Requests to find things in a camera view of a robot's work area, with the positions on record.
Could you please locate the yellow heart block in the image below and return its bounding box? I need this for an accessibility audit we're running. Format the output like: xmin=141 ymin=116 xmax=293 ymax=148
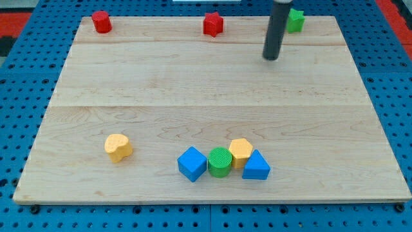
xmin=104 ymin=134 xmax=133 ymax=163

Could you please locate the green star block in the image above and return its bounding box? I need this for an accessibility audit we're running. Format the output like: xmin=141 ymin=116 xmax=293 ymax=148
xmin=286 ymin=8 xmax=305 ymax=34

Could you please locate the wooden board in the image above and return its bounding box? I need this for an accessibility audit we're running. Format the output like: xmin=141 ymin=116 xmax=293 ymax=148
xmin=14 ymin=16 xmax=411 ymax=205

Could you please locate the red cylinder block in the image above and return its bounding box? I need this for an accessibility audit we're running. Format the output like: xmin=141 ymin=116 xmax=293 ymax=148
xmin=91 ymin=10 xmax=112 ymax=34

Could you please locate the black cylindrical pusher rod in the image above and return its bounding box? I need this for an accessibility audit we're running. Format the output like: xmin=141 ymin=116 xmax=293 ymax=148
xmin=262 ymin=0 xmax=293 ymax=61

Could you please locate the green cylinder block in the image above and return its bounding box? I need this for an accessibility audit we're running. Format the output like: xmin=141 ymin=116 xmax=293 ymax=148
xmin=208 ymin=147 xmax=232 ymax=178

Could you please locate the red star block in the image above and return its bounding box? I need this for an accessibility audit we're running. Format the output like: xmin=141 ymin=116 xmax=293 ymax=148
xmin=203 ymin=12 xmax=224 ymax=37

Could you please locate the blue triangle block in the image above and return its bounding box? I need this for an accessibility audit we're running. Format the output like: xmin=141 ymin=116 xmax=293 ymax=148
xmin=242 ymin=150 xmax=271 ymax=180

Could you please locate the blue cube block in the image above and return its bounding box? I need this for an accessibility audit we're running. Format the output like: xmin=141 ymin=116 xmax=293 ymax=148
xmin=177 ymin=146 xmax=207 ymax=182

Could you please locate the yellow hexagon block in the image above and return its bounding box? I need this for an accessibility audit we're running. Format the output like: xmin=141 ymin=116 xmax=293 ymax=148
xmin=229 ymin=138 xmax=253 ymax=169

